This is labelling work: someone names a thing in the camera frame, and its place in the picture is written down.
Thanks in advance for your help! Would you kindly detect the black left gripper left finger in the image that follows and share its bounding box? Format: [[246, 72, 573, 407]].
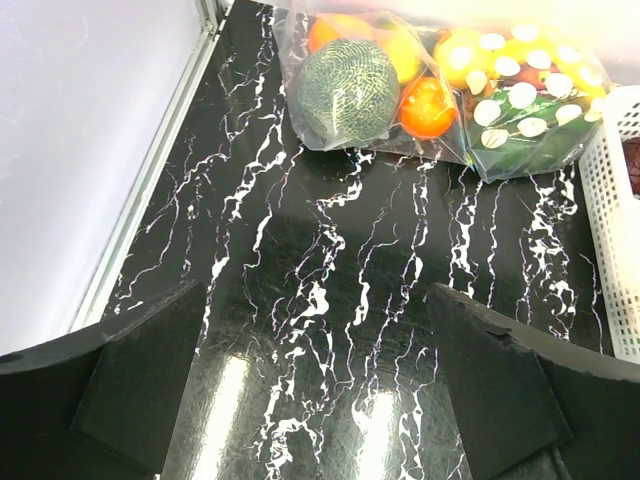
[[1, 281, 206, 479]]

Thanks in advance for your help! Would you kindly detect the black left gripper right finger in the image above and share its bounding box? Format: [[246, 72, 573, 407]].
[[427, 284, 639, 479]]

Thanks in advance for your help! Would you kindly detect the clear blue-zip food bag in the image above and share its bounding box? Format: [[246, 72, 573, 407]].
[[273, 7, 471, 164]]

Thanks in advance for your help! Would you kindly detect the white-dotted clear food bag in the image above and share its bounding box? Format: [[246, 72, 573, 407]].
[[433, 24, 612, 183]]

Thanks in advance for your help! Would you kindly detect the orange fake tomato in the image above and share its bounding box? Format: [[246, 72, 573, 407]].
[[398, 76, 456, 140]]

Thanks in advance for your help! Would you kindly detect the green netted fake melon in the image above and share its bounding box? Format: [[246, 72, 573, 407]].
[[297, 38, 400, 143]]

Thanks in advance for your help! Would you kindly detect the yellow fake lemon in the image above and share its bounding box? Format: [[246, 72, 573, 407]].
[[376, 29, 422, 84]]

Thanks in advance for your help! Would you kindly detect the white perforated plastic basket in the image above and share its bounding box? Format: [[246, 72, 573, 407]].
[[578, 85, 639, 364]]

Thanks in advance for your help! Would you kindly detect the aluminium frame rail left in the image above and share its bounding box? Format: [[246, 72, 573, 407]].
[[68, 0, 232, 332]]

